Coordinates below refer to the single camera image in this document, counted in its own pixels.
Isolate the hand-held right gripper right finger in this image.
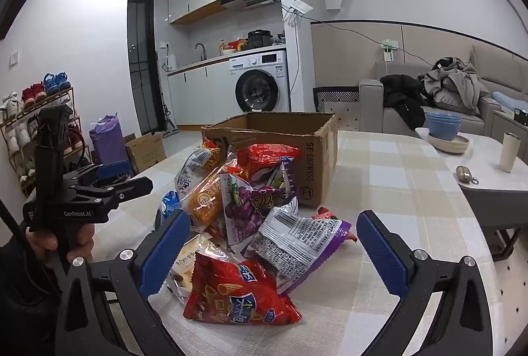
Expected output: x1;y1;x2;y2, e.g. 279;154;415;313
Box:
355;210;493;356

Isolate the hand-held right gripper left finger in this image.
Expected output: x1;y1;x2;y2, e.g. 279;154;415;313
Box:
55;210;192;356

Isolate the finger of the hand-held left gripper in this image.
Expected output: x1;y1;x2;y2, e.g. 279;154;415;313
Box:
62;160;132;192
68;177;154;212

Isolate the clear biscuit packet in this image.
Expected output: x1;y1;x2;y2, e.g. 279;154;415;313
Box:
165;234;232;305

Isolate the blue white snack packet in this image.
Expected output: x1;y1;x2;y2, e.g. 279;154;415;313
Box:
159;191;186;225

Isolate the red cookie packet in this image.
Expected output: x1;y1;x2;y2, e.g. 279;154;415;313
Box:
309;207;357;243

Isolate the orange bread packet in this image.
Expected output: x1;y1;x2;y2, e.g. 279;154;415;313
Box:
181;170;232;229

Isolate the red chip packet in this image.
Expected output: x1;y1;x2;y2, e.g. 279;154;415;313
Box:
182;251;304;324

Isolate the purple grape snack packet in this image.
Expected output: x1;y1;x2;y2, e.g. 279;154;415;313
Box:
218;172;300;245

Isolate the silver purple-edged snack packet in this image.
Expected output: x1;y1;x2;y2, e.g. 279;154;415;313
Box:
243;204;352;295

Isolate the brown cardboard box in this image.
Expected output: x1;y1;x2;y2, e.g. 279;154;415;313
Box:
201;111;338;208

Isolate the cartoon print snack packet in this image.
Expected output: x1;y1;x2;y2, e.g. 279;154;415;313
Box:
264;158;298;208

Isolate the red patterned snack packet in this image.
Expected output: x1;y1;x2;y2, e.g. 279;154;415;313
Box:
237;144;302;183

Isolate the person's left hand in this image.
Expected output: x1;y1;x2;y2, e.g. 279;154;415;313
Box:
25;222;95;264

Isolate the purple plastic bag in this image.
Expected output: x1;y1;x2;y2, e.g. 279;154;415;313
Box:
89;113;128;175

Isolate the small green-print cardboard box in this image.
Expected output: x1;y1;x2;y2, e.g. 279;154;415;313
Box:
124;132;168;175

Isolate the stick mop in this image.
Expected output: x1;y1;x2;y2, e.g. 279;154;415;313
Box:
159;51;178;138

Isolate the shoe rack with shoes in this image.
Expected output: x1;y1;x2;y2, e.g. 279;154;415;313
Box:
0;71;89;192

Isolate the dark glass door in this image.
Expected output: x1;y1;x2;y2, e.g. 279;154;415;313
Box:
127;0;159;136

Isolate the white kitchen base cabinet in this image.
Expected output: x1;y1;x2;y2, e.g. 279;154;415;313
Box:
167;55;238;130

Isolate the metal tea infuser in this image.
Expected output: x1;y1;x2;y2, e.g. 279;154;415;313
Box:
455;165;479;184

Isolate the beige plate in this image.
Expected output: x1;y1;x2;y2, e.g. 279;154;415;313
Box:
427;132;471;153

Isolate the white marble side table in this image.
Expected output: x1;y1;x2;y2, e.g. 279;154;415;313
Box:
414;127;528;196

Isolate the blue bowl stack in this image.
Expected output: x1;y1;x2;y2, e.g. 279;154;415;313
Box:
425;113;463;141

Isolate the grey sofa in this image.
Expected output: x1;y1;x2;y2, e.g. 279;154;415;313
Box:
359;45;528;142

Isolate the black jacket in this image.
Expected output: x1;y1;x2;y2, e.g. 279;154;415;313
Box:
379;74;432;130

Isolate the white washing machine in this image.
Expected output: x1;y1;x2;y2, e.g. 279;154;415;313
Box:
229;50;291;113

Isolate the cream cup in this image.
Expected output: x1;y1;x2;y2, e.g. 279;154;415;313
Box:
499;132;521;174

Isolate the black white patterned cushion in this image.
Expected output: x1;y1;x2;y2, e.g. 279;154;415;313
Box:
313;87;360;130

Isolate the black pressure cooker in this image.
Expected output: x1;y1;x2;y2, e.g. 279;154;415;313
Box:
247;29;273;49

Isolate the light blue blanket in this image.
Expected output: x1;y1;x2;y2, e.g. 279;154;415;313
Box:
493;91;528;113

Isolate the white router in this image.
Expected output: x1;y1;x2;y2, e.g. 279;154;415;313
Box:
286;0;313;27

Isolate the white wall outlet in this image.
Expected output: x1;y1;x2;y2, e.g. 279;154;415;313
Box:
381;39;399;62

